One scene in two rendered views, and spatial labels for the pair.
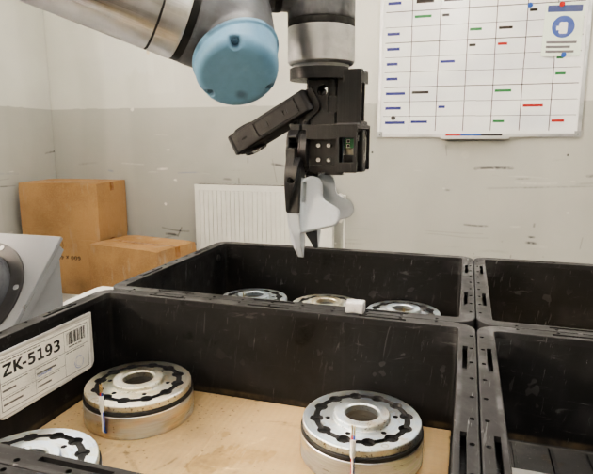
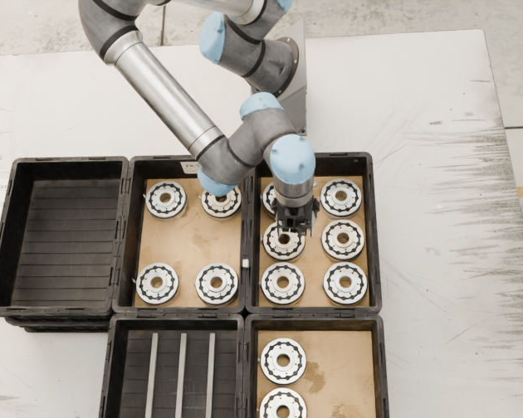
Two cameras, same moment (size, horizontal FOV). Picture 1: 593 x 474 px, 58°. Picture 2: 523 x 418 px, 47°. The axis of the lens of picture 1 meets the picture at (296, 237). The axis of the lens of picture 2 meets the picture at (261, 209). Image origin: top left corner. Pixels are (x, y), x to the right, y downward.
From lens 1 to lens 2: 1.32 m
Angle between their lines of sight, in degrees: 77
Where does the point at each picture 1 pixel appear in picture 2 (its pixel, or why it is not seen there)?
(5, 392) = (187, 169)
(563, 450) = not seen: hidden behind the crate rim
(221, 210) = not seen: outside the picture
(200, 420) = (222, 226)
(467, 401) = (174, 309)
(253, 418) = (230, 244)
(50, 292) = (295, 101)
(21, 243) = (300, 67)
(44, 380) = not seen: hidden behind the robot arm
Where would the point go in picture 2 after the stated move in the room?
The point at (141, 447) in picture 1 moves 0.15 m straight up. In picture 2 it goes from (201, 216) to (191, 191)
